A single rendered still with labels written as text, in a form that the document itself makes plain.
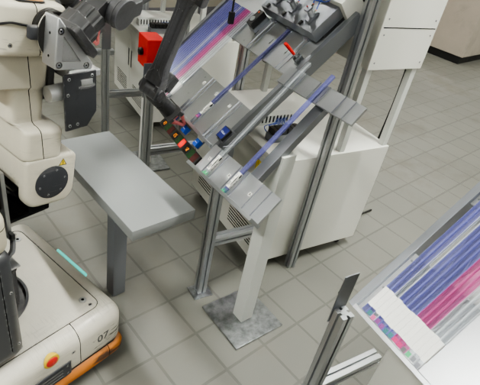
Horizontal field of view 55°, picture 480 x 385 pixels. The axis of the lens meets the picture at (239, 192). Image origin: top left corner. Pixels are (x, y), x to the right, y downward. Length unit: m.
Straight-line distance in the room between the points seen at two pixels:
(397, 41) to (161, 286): 1.42
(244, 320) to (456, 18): 5.73
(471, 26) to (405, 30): 5.00
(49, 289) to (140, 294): 0.48
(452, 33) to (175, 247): 5.54
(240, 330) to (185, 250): 0.53
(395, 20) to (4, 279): 1.57
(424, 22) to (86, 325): 1.68
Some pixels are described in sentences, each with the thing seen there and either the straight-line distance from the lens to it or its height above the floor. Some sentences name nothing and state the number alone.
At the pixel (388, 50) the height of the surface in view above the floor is 1.08.
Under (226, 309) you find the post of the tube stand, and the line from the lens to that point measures 2.03.
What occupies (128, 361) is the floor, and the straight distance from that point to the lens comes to 1.86.
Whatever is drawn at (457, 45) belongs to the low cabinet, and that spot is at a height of 0.22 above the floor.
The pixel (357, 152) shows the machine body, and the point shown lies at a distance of 2.15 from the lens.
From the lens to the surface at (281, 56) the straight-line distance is 1.80.
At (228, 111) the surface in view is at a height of 0.81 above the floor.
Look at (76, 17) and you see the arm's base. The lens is 1.12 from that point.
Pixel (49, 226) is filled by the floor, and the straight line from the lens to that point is 2.41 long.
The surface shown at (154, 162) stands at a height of 0.01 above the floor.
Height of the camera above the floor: 1.53
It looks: 34 degrees down
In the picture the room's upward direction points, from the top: 12 degrees clockwise
